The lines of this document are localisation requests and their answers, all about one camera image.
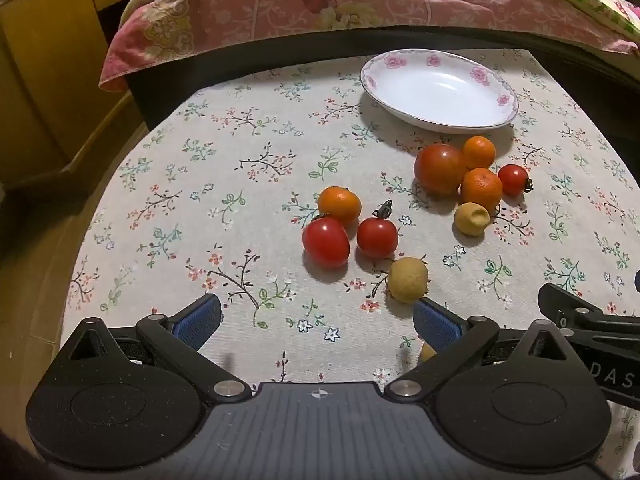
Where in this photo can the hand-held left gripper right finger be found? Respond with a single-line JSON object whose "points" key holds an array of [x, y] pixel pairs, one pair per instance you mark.
{"points": [[437, 325]]}

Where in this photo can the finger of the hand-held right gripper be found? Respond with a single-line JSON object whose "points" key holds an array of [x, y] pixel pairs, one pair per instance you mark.
{"points": [[570, 305]]}

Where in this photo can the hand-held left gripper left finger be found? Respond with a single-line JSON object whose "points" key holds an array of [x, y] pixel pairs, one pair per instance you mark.
{"points": [[200, 321]]}

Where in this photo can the tan longan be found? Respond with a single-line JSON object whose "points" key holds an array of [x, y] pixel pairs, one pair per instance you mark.
{"points": [[426, 353], [408, 280], [471, 218]]}

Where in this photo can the small red tomato with stem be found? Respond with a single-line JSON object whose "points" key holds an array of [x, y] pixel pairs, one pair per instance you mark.
{"points": [[377, 236], [513, 179]]}

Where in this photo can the small orange mandarin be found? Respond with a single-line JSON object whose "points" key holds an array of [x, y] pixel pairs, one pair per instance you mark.
{"points": [[481, 189], [340, 204], [479, 152]]}

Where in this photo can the large red tomato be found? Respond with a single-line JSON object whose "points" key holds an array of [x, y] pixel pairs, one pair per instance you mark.
{"points": [[440, 169]]}

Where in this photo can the white floral-rimmed plate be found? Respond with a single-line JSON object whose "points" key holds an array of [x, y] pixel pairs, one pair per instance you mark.
{"points": [[440, 90]]}

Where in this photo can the floral tablecloth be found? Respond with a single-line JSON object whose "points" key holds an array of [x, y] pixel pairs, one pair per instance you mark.
{"points": [[225, 185]]}

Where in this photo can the dark bed base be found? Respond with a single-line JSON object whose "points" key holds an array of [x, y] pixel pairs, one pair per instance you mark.
{"points": [[200, 65]]}

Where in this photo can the yellow wooden cabinet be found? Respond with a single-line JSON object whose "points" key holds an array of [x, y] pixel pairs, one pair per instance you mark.
{"points": [[40, 60]]}

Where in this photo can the pink floral blanket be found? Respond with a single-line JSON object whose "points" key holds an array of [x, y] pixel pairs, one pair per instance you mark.
{"points": [[250, 5]]}

